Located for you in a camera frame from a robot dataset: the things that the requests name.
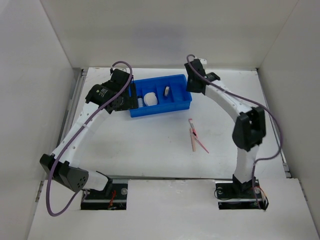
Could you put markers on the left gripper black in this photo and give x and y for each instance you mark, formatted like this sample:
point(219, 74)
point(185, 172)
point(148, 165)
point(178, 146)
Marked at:
point(131, 103)

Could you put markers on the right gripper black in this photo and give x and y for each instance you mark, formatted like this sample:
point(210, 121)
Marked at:
point(189, 87)

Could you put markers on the small bottle black cap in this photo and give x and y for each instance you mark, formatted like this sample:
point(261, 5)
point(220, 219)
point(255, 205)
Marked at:
point(140, 102)

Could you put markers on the round beige powder puff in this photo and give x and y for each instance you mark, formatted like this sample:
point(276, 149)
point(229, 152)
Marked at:
point(150, 99)

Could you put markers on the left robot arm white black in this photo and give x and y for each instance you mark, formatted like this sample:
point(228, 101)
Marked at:
point(63, 164)

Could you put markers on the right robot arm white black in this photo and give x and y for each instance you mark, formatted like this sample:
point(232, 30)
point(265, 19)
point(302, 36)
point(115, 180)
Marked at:
point(249, 126)

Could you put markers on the blue plastic divided tray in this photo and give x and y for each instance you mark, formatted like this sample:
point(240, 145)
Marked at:
point(179, 98)

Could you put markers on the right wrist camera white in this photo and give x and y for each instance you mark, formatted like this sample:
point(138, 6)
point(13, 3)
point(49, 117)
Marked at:
point(203, 61)

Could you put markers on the aluminium rail left side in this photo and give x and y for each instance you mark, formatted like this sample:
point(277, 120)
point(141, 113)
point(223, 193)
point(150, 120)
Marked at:
point(79, 76)

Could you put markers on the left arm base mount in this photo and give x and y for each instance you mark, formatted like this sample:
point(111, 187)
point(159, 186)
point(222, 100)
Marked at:
point(112, 198)

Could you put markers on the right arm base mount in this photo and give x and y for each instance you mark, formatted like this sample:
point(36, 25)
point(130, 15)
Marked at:
point(233, 195)

